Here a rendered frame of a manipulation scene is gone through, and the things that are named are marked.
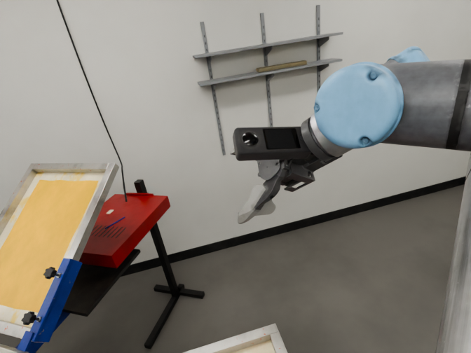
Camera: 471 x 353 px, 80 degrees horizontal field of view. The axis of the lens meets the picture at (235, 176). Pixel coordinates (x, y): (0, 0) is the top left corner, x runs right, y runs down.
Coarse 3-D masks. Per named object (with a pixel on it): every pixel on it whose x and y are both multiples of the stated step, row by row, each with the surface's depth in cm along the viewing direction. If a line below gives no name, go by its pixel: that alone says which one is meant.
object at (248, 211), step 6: (258, 186) 48; (252, 192) 48; (258, 192) 47; (252, 198) 48; (258, 198) 47; (246, 204) 49; (252, 204) 48; (264, 204) 49; (270, 204) 50; (246, 210) 49; (252, 210) 48; (258, 210) 48; (264, 210) 50; (270, 210) 51; (240, 216) 50; (246, 216) 49; (252, 216) 49; (240, 222) 50
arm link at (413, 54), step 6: (408, 48) 32; (414, 48) 32; (420, 48) 32; (402, 54) 32; (408, 54) 32; (414, 54) 31; (420, 54) 31; (390, 60) 33; (396, 60) 32; (402, 60) 32; (408, 60) 31; (414, 60) 31; (420, 60) 30; (426, 60) 30
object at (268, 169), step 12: (312, 144) 40; (312, 156) 45; (324, 156) 41; (264, 168) 47; (276, 168) 45; (288, 168) 44; (300, 168) 47; (312, 168) 48; (288, 180) 50; (300, 180) 47; (312, 180) 48
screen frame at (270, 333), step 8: (264, 328) 112; (272, 328) 112; (240, 336) 111; (248, 336) 110; (256, 336) 110; (264, 336) 110; (272, 336) 109; (280, 336) 108; (216, 344) 109; (224, 344) 109; (232, 344) 108; (240, 344) 108; (248, 344) 109; (256, 344) 110; (272, 344) 109; (280, 344) 106; (184, 352) 108; (192, 352) 108; (200, 352) 107; (208, 352) 107; (216, 352) 107; (224, 352) 108; (280, 352) 103
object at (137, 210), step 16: (112, 208) 194; (128, 208) 191; (144, 208) 188; (160, 208) 190; (96, 224) 178; (128, 224) 173; (144, 224) 174; (96, 240) 162; (112, 240) 160; (128, 240) 160; (96, 256) 152; (112, 256) 149
